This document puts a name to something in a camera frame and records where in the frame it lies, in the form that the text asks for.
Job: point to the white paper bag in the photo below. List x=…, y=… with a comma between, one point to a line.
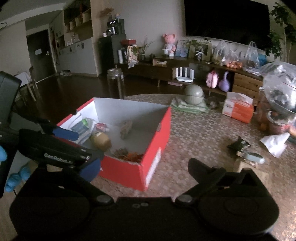
x=275, y=144

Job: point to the orange tissue box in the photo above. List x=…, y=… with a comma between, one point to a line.
x=238, y=106

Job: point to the blue gloved hand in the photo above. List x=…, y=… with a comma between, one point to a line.
x=12, y=174

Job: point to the purple gourd toy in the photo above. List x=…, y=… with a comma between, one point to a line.
x=224, y=83

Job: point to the green folded cloth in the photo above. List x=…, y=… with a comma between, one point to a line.
x=178, y=103

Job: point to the white wifi router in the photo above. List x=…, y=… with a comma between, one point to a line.
x=185, y=74

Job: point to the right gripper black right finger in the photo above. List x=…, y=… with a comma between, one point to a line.
x=207, y=180

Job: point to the cotton swab pack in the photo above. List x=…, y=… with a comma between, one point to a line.
x=120, y=153

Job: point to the pink small case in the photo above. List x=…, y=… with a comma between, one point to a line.
x=212, y=79

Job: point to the black foil snack packet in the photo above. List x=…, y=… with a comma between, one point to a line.
x=240, y=145

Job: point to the large clear plastic bag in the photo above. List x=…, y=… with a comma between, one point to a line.
x=279, y=89

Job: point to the dark glass jar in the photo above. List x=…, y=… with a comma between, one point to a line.
x=116, y=83

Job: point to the lace tablecloth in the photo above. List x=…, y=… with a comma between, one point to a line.
x=206, y=136

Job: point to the photo frame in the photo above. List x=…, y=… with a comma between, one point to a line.
x=200, y=51

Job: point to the light blue case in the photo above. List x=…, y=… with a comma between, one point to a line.
x=253, y=157

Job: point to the red cardboard box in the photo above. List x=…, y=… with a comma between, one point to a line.
x=149, y=136

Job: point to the pink plush pig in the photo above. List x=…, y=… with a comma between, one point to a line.
x=169, y=47

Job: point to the orange snack packet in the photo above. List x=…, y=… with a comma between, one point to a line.
x=132, y=157

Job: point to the cartoon face plush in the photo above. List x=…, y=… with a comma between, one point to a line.
x=125, y=128

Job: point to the bagged sliced bread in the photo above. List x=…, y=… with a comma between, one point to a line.
x=264, y=176

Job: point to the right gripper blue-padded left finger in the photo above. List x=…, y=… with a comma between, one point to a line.
x=91, y=171

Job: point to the grey green round pot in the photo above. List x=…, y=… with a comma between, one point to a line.
x=194, y=94

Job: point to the pink red basket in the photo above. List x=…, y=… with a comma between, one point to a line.
x=279, y=123

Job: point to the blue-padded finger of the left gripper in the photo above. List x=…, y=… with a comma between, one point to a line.
x=65, y=134

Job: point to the black television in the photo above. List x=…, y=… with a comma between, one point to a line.
x=235, y=21

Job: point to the yellow round plush toy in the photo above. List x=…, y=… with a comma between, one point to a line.
x=101, y=141

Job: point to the wooden tv cabinet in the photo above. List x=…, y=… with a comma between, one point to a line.
x=168, y=68

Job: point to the potted green tree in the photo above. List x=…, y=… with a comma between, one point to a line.
x=281, y=37

